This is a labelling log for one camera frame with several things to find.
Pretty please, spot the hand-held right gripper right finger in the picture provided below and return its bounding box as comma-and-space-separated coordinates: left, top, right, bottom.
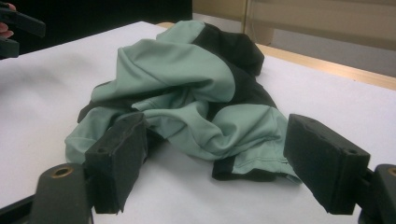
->
282, 113, 372, 217

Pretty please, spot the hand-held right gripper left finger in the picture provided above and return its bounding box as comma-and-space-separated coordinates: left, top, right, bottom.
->
83, 111, 149, 216

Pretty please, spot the wooden table edge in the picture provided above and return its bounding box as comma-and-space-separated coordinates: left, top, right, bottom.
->
155, 21, 396, 91

